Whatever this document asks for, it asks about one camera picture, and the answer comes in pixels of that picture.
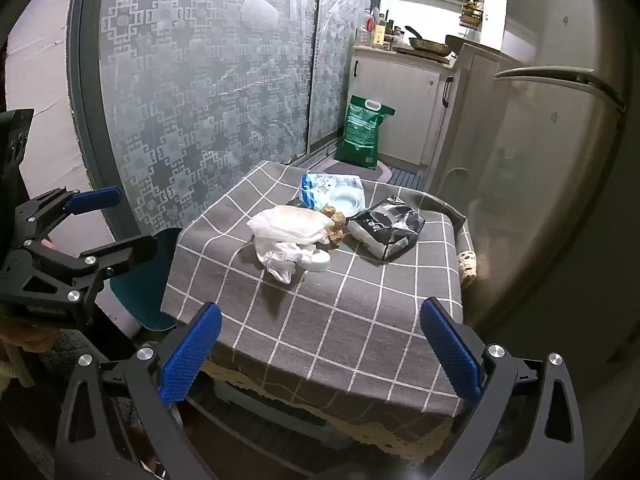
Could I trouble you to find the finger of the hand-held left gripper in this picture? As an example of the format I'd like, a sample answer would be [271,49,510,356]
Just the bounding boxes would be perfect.
[12,186,122,246]
[0,234,159,330]

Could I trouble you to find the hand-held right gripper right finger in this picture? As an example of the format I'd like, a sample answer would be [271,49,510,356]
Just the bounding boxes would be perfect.
[419,296,586,480]

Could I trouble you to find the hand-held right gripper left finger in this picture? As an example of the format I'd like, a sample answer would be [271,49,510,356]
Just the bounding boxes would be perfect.
[54,302,223,480]

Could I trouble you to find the teal trash bin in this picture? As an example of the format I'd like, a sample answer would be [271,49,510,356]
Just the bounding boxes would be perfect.
[109,227,183,341]

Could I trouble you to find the white stained tissue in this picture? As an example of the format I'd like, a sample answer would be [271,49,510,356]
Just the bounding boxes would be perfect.
[247,205,333,246]

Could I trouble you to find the person's left hand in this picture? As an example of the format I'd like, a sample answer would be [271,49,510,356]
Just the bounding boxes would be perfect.
[0,317,56,361]

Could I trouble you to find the grey checked tablecloth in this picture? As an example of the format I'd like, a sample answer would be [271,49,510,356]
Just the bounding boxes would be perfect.
[161,160,476,453]

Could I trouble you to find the black snack bag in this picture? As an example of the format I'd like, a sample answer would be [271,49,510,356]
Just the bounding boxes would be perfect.
[347,197,427,262]

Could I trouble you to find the frosted patterned glass door panel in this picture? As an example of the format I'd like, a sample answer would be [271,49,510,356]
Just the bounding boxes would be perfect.
[307,0,376,158]
[67,0,322,241]

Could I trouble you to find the brown crumpled scraps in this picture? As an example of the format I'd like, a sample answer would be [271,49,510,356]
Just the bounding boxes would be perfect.
[320,205,348,246]

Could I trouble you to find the grey ribbed floor mat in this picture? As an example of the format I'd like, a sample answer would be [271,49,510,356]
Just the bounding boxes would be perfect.
[385,167,426,191]

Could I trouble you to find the white plastic bowl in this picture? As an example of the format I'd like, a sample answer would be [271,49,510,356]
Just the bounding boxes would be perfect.
[331,187,362,216]

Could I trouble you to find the pink oval floor mat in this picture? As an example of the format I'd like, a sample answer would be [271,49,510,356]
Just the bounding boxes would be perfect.
[312,157,393,183]

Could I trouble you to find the beige refrigerator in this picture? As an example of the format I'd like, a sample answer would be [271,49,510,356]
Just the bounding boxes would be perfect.
[427,0,633,361]

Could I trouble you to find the blue and white packet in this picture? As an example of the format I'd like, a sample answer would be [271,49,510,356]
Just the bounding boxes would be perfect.
[299,172,364,211]

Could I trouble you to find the green rice bag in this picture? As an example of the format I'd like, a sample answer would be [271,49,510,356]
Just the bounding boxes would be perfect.
[334,95,397,170]

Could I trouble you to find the white kitchen cabinet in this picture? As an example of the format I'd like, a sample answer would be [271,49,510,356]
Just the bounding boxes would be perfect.
[348,42,501,171]

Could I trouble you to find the black frying pan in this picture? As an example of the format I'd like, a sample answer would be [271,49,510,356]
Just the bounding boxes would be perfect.
[404,25,452,57]

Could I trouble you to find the dark wok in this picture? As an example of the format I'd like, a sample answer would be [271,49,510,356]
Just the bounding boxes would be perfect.
[444,34,475,55]

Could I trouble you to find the wall spice rack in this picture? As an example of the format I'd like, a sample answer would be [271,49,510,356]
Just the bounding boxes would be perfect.
[460,0,485,31]

